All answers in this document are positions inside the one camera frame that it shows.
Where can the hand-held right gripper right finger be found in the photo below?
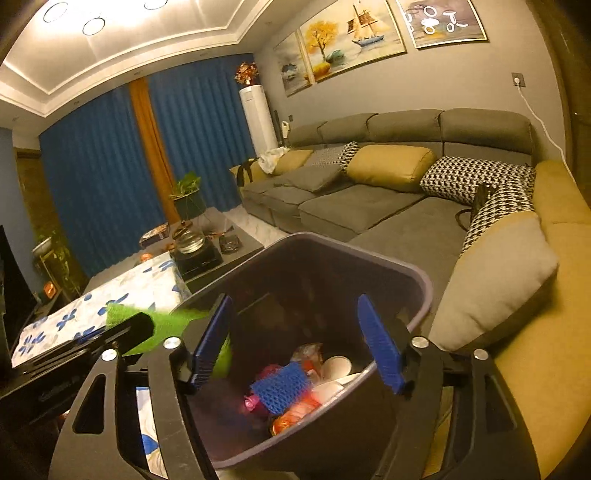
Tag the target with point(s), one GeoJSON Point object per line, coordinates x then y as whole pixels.
{"type": "Point", "coordinates": [381, 346]}

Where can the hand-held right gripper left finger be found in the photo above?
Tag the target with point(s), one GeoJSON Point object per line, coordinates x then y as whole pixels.
{"type": "Point", "coordinates": [210, 346]}

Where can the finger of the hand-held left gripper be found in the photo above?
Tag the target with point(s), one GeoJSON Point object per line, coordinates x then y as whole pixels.
{"type": "Point", "coordinates": [134, 330]}

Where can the green grass mat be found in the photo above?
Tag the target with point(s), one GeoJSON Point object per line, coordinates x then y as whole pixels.
{"type": "Point", "coordinates": [171, 323]}

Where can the red and white plastic bag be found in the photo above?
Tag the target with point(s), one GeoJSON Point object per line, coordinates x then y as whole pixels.
{"type": "Point", "coordinates": [307, 355]}

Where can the blue foam net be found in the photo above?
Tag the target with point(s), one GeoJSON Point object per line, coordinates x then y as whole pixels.
{"type": "Point", "coordinates": [279, 385]}

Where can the grey plastic bin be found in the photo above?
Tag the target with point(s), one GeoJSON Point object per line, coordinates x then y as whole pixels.
{"type": "Point", "coordinates": [295, 277]}

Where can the blue floral tablecloth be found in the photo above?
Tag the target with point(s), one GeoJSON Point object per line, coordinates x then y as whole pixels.
{"type": "Point", "coordinates": [129, 295]}

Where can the black induction cooker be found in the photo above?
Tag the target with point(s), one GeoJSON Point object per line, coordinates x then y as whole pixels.
{"type": "Point", "coordinates": [198, 263]}

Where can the dark grey coffee table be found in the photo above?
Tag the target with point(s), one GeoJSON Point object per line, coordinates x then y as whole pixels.
{"type": "Point", "coordinates": [240, 258]}

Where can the small orange lamp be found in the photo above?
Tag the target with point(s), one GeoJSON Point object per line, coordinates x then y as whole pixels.
{"type": "Point", "coordinates": [49, 290]}

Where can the printed snack box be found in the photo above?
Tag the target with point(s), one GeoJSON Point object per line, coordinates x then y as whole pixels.
{"type": "Point", "coordinates": [154, 233]}

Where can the glass kettle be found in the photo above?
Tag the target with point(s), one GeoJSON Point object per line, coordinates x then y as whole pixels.
{"type": "Point", "coordinates": [189, 242]}

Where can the black ashtray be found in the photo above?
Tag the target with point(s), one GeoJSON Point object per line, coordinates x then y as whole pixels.
{"type": "Point", "coordinates": [229, 243]}

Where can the black television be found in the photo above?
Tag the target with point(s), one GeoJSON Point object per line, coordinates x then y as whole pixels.
{"type": "Point", "coordinates": [14, 286]}

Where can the trailing plant on stand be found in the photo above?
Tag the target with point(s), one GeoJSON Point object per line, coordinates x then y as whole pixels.
{"type": "Point", "coordinates": [53, 258]}

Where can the grey sofa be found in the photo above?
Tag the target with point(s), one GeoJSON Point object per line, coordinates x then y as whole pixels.
{"type": "Point", "coordinates": [406, 240]}

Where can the grey and houndstooth cushion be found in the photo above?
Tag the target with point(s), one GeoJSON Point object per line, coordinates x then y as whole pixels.
{"type": "Point", "coordinates": [498, 277]}

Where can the potted plant in dark pot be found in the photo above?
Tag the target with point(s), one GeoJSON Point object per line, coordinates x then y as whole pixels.
{"type": "Point", "coordinates": [187, 194]}

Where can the blue curtain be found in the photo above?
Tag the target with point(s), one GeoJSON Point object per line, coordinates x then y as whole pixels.
{"type": "Point", "coordinates": [92, 184]}
{"type": "Point", "coordinates": [203, 129]}

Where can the mustard yellow sofa section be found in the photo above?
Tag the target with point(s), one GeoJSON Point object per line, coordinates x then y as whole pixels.
{"type": "Point", "coordinates": [554, 323]}

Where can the large mustard cushion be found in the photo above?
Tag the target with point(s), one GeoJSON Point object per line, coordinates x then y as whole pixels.
{"type": "Point", "coordinates": [392, 168]}

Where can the orange curtain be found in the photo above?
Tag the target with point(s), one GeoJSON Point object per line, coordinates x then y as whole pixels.
{"type": "Point", "coordinates": [150, 147]}

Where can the large houndstooth cushion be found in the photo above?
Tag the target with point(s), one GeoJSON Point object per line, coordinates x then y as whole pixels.
{"type": "Point", "coordinates": [475, 180]}

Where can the small houndstooth cushion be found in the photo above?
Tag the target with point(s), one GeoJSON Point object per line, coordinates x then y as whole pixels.
{"type": "Point", "coordinates": [334, 154]}

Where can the white cloth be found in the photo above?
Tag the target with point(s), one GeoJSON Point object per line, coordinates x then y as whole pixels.
{"type": "Point", "coordinates": [272, 159]}

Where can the small mustard cushion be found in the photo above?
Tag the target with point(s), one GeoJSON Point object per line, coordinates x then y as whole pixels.
{"type": "Point", "coordinates": [293, 161]}

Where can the white standing air conditioner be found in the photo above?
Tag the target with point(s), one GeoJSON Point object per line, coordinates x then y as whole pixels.
{"type": "Point", "coordinates": [258, 120]}

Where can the red gold flower ornament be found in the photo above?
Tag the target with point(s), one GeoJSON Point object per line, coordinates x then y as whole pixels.
{"type": "Point", "coordinates": [246, 74]}

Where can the small landscape painting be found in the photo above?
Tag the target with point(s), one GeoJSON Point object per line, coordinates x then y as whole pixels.
{"type": "Point", "coordinates": [293, 64]}

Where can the sailboat and tree painting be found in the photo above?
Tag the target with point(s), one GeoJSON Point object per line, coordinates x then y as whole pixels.
{"type": "Point", "coordinates": [351, 41]}

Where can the round ceiling light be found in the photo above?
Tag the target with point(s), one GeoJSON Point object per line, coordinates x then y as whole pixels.
{"type": "Point", "coordinates": [85, 27]}
{"type": "Point", "coordinates": [154, 6]}
{"type": "Point", "coordinates": [46, 16]}

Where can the framed painting with glare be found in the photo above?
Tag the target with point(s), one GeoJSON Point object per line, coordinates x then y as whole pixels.
{"type": "Point", "coordinates": [438, 23]}

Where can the white wall device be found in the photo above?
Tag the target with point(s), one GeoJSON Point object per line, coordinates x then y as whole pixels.
{"type": "Point", "coordinates": [286, 127]}

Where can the white wall socket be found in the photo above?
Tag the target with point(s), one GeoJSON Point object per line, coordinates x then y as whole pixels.
{"type": "Point", "coordinates": [518, 79]}

